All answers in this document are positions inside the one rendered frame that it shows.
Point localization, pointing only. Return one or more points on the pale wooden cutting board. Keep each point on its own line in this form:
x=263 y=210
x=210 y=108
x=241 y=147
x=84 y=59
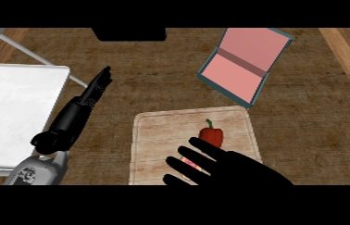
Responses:
x=160 y=136

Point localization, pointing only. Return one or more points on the grey metal rail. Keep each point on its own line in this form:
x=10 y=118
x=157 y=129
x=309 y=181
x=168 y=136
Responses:
x=27 y=52

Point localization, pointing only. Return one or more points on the black block appliance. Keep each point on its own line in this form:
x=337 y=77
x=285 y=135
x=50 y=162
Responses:
x=130 y=34

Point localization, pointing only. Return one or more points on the pink box with teal outside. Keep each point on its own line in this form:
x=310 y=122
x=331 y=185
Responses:
x=244 y=65

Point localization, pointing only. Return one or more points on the red bell pepper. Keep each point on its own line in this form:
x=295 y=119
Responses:
x=211 y=136

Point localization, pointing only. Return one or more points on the white flat panel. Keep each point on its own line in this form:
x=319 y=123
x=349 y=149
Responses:
x=27 y=111

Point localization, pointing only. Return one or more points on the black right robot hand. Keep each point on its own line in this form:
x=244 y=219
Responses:
x=236 y=170

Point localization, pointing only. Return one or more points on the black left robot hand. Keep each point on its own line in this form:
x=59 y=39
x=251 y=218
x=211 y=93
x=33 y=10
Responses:
x=69 y=122

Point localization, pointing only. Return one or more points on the pale wooden strip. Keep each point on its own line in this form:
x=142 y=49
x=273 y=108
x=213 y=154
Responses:
x=340 y=43

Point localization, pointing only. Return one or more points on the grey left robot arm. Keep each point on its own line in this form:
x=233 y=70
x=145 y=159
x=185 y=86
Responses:
x=40 y=172

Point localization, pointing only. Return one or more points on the pink frosted cupcake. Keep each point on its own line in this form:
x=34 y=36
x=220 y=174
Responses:
x=192 y=165

